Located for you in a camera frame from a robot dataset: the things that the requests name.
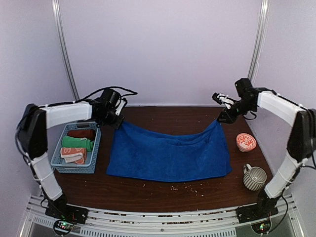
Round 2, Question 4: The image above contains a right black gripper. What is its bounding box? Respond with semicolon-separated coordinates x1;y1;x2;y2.
218;98;256;123

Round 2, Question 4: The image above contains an orange bunny pattern towel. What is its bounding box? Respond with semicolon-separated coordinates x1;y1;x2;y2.
60;147;87;165

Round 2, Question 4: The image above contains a blue towel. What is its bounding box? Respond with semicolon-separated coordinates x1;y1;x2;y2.
106;120;232;182

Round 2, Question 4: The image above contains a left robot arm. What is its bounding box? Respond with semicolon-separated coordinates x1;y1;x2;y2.
15;86;127;219

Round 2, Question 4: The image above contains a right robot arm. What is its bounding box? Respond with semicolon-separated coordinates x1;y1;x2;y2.
212;78;316;218

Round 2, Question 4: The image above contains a dark red rolled towel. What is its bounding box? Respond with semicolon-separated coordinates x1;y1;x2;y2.
67;129;96;141

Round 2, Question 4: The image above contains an orange white patterned bowl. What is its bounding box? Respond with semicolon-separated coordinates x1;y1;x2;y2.
236;133;257;152

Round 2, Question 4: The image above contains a green rolled towel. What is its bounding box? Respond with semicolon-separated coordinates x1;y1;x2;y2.
62;136;94;152

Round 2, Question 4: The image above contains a light blue plastic basket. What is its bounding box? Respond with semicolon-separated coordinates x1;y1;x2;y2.
50;122;101;174

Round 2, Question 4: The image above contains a grey striped mug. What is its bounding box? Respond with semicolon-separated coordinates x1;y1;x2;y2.
243;163;267;192

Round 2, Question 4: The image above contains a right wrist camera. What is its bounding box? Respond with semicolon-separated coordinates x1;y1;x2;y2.
212;93;235;109

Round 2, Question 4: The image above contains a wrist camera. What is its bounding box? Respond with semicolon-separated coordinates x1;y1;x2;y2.
115;98;127;116
212;93;235;109

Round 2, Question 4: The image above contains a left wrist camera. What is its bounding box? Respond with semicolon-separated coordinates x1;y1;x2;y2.
115;98;127;116

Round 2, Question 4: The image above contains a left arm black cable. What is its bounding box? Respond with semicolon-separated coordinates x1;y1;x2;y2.
71;85;138;104

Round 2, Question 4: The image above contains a right aluminium frame post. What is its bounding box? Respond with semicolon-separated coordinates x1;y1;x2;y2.
247;0;271;83

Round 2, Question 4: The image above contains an aluminium frame post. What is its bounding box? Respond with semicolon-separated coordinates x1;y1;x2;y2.
247;0;271;83
51;0;79;100

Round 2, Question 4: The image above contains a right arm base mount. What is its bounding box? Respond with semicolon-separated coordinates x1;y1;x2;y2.
236;204;278;235

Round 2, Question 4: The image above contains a front aluminium rail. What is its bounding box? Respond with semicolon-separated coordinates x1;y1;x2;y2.
24;195;297;237

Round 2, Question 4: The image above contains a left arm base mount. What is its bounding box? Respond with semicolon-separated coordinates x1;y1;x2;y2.
45;205;88;236

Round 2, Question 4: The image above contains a left aluminium frame post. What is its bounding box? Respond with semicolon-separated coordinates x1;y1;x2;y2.
51;0;79;100

